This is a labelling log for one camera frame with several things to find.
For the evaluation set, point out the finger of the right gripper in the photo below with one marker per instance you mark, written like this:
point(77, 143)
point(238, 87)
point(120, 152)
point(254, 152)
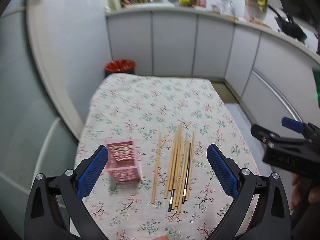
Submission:
point(293, 125)
point(264, 135)

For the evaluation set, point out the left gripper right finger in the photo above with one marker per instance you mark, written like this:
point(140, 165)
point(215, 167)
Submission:
point(271, 217)

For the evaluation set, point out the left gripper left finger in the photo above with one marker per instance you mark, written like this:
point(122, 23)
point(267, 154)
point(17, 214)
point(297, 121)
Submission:
point(43, 217)

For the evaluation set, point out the pink perforated utensil holder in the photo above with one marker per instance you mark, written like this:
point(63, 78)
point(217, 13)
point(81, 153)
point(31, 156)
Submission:
point(122, 162)

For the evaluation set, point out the wooden chopstick long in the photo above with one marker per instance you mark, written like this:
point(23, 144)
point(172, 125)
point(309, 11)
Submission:
point(177, 167)

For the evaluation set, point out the person's right hand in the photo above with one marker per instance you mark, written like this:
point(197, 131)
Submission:
point(298, 193)

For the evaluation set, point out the floral tablecloth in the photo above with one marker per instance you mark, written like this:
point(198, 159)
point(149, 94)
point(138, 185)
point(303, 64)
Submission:
point(129, 107)

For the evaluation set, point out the black frying pan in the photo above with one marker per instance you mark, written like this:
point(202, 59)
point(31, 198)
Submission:
point(289, 26)

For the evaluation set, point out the red trash bin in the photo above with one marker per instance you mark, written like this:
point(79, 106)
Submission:
point(120, 66)

